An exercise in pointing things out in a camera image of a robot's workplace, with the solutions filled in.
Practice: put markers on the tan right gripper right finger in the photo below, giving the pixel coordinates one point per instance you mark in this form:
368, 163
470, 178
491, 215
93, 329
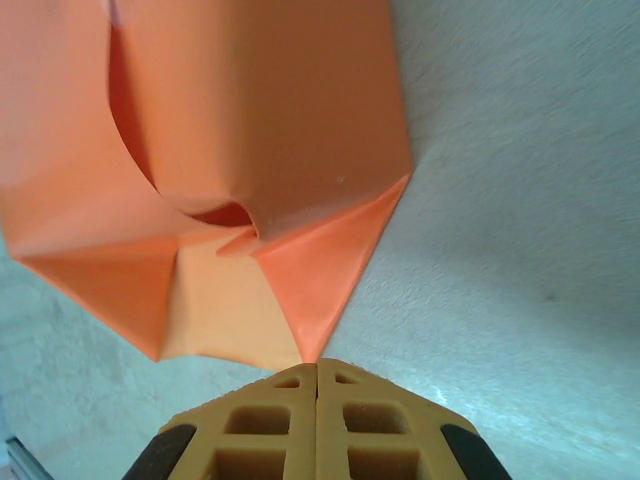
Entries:
335, 430

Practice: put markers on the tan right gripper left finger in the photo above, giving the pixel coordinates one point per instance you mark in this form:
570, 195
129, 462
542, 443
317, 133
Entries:
300, 430

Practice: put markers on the aluminium rail frame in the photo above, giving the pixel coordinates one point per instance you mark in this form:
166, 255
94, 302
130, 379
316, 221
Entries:
22, 457

